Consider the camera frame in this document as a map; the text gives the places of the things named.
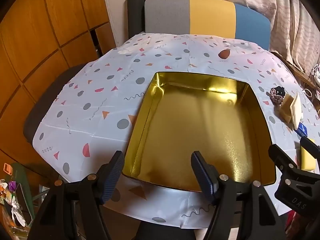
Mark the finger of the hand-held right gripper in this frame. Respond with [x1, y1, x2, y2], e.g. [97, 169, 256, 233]
[268, 144, 320, 218]
[300, 136, 320, 165]

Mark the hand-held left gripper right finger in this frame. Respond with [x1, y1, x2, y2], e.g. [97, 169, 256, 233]
[191, 151, 285, 240]

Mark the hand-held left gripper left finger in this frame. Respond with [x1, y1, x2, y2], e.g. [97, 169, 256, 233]
[27, 151, 125, 240]

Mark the yellow sponge block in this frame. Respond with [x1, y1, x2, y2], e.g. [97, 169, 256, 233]
[300, 138, 318, 172]

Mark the small blue packet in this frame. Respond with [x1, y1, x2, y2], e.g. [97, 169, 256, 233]
[294, 122, 308, 137]

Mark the cream box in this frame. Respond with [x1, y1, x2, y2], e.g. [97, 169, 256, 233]
[290, 91, 303, 130]

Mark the gold rectangular tin box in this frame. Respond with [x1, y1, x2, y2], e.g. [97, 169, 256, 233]
[122, 72, 277, 192]

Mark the tan packet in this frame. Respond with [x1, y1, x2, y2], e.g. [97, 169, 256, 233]
[279, 94, 297, 123]

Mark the red cloth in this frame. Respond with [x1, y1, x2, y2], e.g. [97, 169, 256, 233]
[287, 210, 313, 240]

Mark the floral scrunchie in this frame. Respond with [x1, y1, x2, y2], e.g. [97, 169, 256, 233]
[266, 95, 282, 105]

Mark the black scrunchie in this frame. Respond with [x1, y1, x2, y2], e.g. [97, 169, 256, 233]
[271, 85, 286, 97]

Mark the pile of patterned clothes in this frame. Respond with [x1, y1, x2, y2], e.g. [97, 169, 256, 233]
[309, 64, 320, 89]

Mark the patterned plastic tablecloth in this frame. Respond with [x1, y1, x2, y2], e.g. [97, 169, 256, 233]
[32, 32, 320, 229]

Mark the wooden side table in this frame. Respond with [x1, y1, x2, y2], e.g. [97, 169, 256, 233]
[271, 51, 315, 89]

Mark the dark grey chair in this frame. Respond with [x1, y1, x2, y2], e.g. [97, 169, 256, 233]
[23, 65, 88, 180]

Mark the bag of wrappers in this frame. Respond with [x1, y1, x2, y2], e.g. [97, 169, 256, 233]
[0, 179, 33, 230]

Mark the beige patterned curtain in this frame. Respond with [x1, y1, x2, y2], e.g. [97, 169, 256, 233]
[206, 0, 320, 80]

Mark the wooden cabinet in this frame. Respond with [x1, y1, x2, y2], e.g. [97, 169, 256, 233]
[0, 0, 118, 170]

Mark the grey yellow blue chair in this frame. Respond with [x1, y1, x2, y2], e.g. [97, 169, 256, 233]
[144, 0, 272, 52]

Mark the black rolled mat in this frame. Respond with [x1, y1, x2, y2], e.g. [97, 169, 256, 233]
[127, 0, 146, 42]

